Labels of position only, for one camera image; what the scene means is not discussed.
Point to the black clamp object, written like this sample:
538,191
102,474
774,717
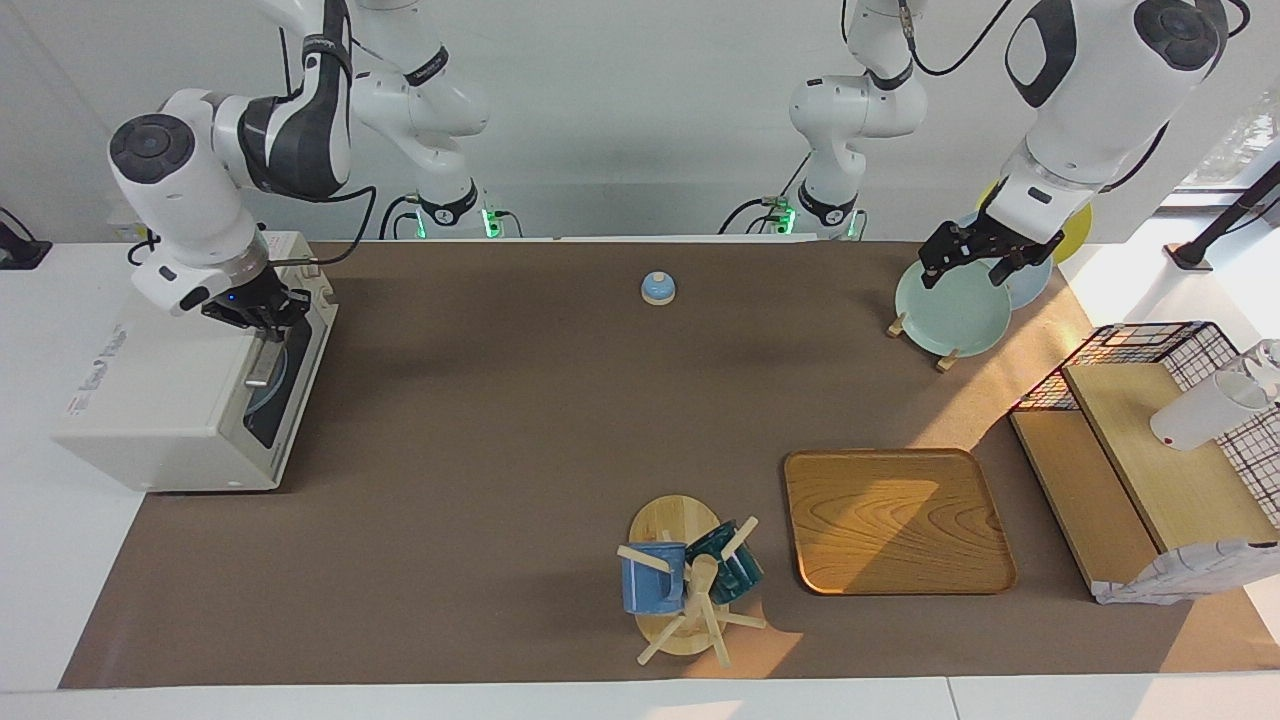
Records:
20,250

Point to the black stand pole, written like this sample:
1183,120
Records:
1230,215

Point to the wooden serving tray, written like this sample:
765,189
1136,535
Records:
895,520

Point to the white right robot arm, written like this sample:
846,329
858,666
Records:
190,200

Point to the small blue bell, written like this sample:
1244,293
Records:
658,290

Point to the white marbled cloth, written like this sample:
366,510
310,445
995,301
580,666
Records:
1190,570

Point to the yellow plate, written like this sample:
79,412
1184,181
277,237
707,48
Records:
1075,235

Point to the wooden mug tree stand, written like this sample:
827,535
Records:
675,520

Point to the pale green plate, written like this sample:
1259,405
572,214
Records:
950,315

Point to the white cup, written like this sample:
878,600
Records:
1200,415

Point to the wooden plate rack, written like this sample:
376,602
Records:
945,362

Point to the white toaster oven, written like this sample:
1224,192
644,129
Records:
160,400

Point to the dark green mug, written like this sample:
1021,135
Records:
735,575

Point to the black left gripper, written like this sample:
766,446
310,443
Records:
990,240

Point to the blue mug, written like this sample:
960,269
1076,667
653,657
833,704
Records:
645,590

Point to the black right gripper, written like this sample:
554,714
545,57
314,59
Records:
255,305

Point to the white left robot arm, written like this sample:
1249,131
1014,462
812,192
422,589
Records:
1100,90

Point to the brown table mat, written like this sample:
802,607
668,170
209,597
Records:
550,420

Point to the light blue racked plate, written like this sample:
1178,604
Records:
1032,285

